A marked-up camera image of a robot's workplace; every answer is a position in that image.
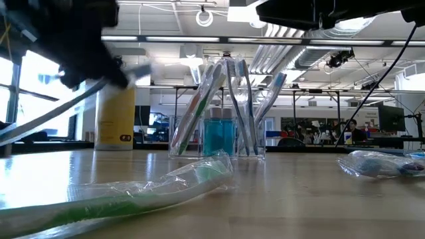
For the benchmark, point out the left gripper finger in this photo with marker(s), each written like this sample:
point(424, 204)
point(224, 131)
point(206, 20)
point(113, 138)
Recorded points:
point(73, 78)
point(114, 74)

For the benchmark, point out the green toothbrush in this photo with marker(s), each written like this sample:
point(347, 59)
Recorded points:
point(99, 206)
point(203, 107)

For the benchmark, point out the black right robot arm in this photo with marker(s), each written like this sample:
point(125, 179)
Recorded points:
point(299, 13)

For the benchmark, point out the large window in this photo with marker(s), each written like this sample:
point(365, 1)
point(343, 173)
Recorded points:
point(30, 83)

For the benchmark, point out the yellow wipes canister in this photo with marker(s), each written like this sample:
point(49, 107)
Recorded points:
point(114, 123)

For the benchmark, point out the dark background screen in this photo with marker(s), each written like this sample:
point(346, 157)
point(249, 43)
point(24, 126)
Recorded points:
point(142, 115)

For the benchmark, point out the black office chair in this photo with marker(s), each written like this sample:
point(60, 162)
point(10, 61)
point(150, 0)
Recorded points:
point(33, 136)

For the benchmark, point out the long ceiling light bar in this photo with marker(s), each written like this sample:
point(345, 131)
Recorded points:
point(182, 38)

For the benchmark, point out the white pendant light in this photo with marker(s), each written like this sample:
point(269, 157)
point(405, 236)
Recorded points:
point(191, 61)

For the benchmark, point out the clear acrylic organizer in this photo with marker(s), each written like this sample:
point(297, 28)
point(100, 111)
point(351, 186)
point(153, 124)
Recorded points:
point(196, 151)

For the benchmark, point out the person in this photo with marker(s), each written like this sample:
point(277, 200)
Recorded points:
point(355, 132)

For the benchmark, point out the black computer monitor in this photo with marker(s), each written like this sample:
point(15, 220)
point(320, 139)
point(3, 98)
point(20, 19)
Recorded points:
point(391, 117)

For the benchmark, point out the wrapped purple toothbrush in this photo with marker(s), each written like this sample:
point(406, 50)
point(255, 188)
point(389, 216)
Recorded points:
point(411, 168)

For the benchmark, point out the silver ventilation duct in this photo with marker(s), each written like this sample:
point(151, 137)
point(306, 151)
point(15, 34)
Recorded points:
point(275, 59)

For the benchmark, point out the black ceiling camera rig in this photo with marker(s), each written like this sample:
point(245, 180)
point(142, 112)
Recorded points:
point(338, 59)

